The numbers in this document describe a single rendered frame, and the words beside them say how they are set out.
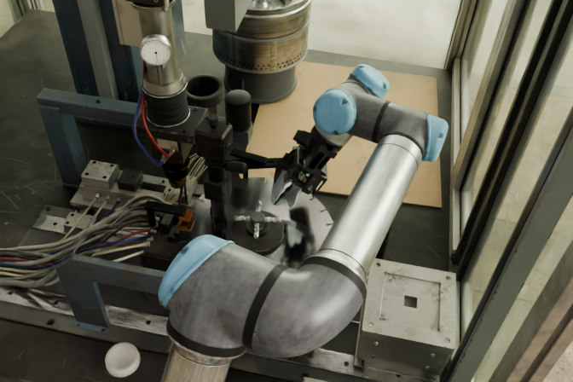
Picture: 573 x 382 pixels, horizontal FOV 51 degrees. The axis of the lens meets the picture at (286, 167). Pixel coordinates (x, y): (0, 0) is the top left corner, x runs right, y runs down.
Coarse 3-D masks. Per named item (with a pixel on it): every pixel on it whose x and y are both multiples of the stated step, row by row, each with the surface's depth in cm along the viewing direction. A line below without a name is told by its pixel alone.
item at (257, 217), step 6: (258, 204) 125; (258, 210) 123; (234, 216) 122; (240, 216) 122; (252, 216) 122; (258, 216) 122; (252, 222) 121; (258, 222) 121; (264, 222) 123; (270, 222) 122; (276, 222) 122; (252, 228) 123; (258, 228) 120
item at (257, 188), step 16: (240, 192) 134; (256, 192) 134; (192, 208) 130; (208, 208) 130; (240, 208) 130; (272, 208) 131; (288, 208) 131; (304, 208) 131; (320, 208) 131; (192, 224) 127; (208, 224) 127; (288, 224) 127; (304, 224) 128; (320, 224) 128; (288, 240) 124; (304, 240) 124; (320, 240) 125; (272, 256) 121; (288, 256) 121; (304, 256) 122
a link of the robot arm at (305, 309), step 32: (384, 128) 97; (416, 128) 95; (448, 128) 98; (384, 160) 91; (416, 160) 93; (352, 192) 89; (384, 192) 87; (352, 224) 83; (384, 224) 85; (320, 256) 79; (352, 256) 80; (288, 288) 74; (320, 288) 75; (352, 288) 77; (288, 320) 72; (320, 320) 74; (288, 352) 74
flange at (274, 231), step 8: (248, 216) 127; (264, 216) 128; (272, 216) 128; (240, 224) 126; (248, 224) 124; (264, 224) 124; (272, 224) 126; (280, 224) 126; (232, 232) 124; (240, 232) 124; (248, 232) 123; (264, 232) 123; (272, 232) 124; (280, 232) 125; (240, 240) 123; (248, 240) 123; (256, 240) 123; (264, 240) 123; (272, 240) 123; (280, 240) 123; (248, 248) 121; (256, 248) 121; (264, 248) 121; (272, 248) 122
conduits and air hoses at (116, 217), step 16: (192, 160) 141; (112, 208) 144; (128, 208) 133; (96, 224) 139; (112, 224) 131; (128, 224) 128; (144, 224) 132; (64, 240) 139; (80, 240) 131; (96, 240) 132; (128, 240) 127; (144, 240) 130; (0, 256) 141; (16, 256) 140; (32, 256) 140; (48, 256) 137; (64, 256) 133; (128, 256) 125; (0, 272) 136; (16, 272) 138; (32, 272) 135; (48, 272) 132
